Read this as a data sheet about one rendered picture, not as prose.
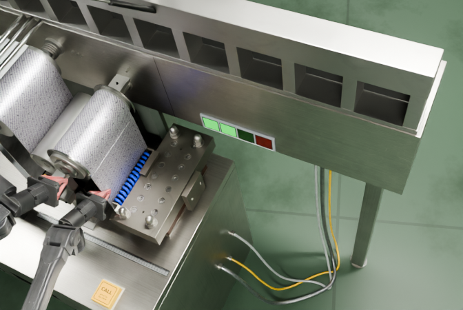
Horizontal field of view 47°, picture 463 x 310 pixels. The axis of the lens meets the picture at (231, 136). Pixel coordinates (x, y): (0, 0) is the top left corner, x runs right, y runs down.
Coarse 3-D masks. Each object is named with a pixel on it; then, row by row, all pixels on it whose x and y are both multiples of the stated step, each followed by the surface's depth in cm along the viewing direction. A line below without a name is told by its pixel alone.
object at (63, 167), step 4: (56, 160) 153; (56, 164) 153; (60, 164) 151; (64, 164) 151; (56, 168) 156; (60, 168) 155; (64, 168) 152; (68, 168) 151; (72, 168) 152; (64, 172) 156; (68, 172) 156; (72, 172) 152; (76, 172) 154; (72, 176) 156
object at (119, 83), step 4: (116, 76) 167; (120, 76) 167; (124, 76) 167; (112, 80) 166; (116, 80) 166; (120, 80) 166; (124, 80) 165; (128, 80) 166; (112, 84) 165; (116, 84) 165; (120, 84) 165; (124, 84) 164; (116, 88) 164; (120, 88) 164; (124, 88) 165
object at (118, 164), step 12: (132, 120) 168; (132, 132) 170; (120, 144) 165; (132, 144) 172; (144, 144) 180; (108, 156) 161; (120, 156) 168; (132, 156) 175; (108, 168) 164; (120, 168) 170; (132, 168) 178; (96, 180) 160; (108, 180) 166; (120, 180) 173
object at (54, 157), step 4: (112, 92) 161; (116, 96) 161; (120, 96) 162; (52, 156) 152; (56, 156) 151; (60, 156) 150; (52, 160) 155; (60, 160) 152; (64, 160) 150; (68, 160) 150; (68, 164) 151; (72, 164) 150; (76, 168) 151; (80, 168) 152; (80, 172) 153; (84, 172) 154; (76, 176) 158; (80, 176) 156; (84, 176) 155
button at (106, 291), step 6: (102, 282) 169; (108, 282) 168; (102, 288) 168; (108, 288) 167; (114, 288) 167; (120, 288) 167; (96, 294) 167; (102, 294) 167; (108, 294) 166; (114, 294) 166; (96, 300) 166; (102, 300) 165; (108, 300) 165; (114, 300) 166; (108, 306) 164
